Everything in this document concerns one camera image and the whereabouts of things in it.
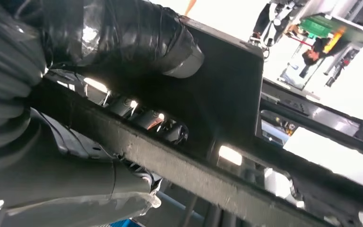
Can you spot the green crate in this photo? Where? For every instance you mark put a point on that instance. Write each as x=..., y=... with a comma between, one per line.
x=316, y=26

